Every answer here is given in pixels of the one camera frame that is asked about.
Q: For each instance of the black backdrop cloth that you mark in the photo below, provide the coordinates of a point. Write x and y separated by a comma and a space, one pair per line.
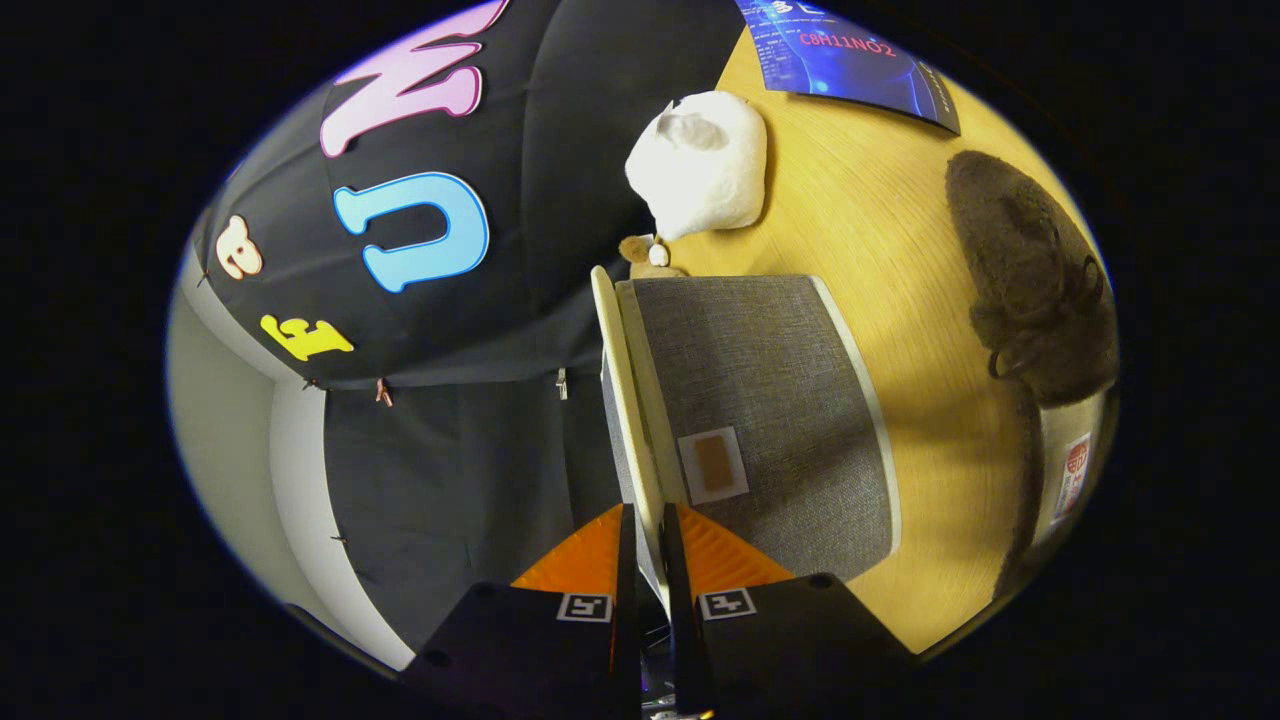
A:
560, 200

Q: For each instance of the grey fabric storage box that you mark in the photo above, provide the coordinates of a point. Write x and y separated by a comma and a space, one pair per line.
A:
760, 400

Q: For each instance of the small brown plush toy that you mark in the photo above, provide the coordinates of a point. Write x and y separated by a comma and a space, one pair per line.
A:
635, 250

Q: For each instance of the blue book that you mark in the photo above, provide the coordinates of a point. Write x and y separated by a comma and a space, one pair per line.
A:
840, 60

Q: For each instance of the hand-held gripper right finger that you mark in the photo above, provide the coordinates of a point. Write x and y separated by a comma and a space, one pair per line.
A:
680, 620

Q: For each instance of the white plush toy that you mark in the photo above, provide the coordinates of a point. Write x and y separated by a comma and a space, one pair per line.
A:
700, 170

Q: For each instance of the brown fuzzy shoe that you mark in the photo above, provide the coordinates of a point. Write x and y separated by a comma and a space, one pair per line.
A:
1020, 260

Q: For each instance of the fabric storage box lid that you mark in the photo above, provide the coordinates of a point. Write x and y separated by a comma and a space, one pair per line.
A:
625, 400

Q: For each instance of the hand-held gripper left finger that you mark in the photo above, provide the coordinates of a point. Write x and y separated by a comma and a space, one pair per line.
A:
628, 620

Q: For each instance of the small silver clip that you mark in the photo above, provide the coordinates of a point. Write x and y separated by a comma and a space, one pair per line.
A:
561, 383

